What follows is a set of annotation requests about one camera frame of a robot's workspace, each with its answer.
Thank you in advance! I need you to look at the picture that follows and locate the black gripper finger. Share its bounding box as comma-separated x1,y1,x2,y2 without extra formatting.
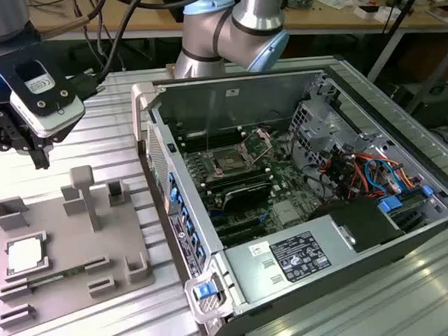
0,103,56,172

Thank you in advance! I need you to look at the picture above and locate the silver-topped CPU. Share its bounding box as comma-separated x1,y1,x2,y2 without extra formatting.
6,236,44,271

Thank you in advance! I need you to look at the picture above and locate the CPU socket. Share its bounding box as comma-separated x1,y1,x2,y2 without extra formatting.
207,146,259,178

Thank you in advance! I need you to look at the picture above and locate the black RAM slot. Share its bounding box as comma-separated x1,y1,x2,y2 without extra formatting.
205,177,274,196
204,173,274,192
204,169,274,188
204,166,273,184

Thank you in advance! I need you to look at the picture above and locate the black expansion slot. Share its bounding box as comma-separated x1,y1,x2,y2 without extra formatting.
214,216,264,235
218,225,268,248

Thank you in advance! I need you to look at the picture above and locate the grey part rack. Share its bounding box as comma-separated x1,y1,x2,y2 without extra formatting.
0,161,158,336

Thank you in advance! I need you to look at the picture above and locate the silver case corner foot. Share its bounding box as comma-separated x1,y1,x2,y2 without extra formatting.
130,83,161,143
184,271,235,324

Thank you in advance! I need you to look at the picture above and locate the green RAM stick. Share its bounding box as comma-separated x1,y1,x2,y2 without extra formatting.
25,264,91,288

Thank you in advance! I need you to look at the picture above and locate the open PC case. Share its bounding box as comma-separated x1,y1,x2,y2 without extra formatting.
129,50,448,336

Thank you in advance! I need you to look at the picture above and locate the blue case latch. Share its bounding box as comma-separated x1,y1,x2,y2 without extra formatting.
193,283,215,301

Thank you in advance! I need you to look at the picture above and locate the metal socket cover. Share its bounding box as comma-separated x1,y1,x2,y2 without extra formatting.
238,126,276,169

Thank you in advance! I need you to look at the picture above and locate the green motherboard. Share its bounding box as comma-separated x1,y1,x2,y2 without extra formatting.
173,121,327,253

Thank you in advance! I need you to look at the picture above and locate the grey power supply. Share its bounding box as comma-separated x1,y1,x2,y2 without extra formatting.
222,212,362,314

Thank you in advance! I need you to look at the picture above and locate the silver chipset heatsink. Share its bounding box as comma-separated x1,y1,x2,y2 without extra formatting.
273,201,301,227

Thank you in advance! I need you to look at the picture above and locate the silver perforated drive cage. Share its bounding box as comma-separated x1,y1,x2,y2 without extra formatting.
287,97,361,174

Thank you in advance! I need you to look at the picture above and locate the wooden desk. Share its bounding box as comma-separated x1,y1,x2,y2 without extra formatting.
26,0,448,96

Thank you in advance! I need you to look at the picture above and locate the black plastic air shroud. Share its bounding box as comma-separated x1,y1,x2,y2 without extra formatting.
308,196,408,256

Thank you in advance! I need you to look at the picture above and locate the small white box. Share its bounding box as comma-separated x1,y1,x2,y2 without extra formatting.
353,3,383,22

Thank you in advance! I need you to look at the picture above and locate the black floor equipment box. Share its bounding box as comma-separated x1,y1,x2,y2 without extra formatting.
390,79,448,132

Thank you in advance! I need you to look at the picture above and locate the silver wrist camera black mount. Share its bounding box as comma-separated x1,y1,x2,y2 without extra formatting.
6,56,88,146

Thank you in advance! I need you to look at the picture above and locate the black camera cable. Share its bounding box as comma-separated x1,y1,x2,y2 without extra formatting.
62,0,158,103

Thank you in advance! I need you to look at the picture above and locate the braided sleeve cable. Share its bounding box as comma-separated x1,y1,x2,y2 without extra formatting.
37,0,145,41

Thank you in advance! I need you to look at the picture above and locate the black wire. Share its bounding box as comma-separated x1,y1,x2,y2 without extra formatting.
288,129,346,204

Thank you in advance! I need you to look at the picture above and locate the red wire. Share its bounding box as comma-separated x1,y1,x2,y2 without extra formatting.
351,161,368,193

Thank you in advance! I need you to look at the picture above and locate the blue wire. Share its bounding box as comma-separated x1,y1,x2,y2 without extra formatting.
363,156,403,198

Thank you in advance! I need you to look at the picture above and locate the orange wire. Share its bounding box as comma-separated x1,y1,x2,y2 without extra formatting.
351,150,421,193

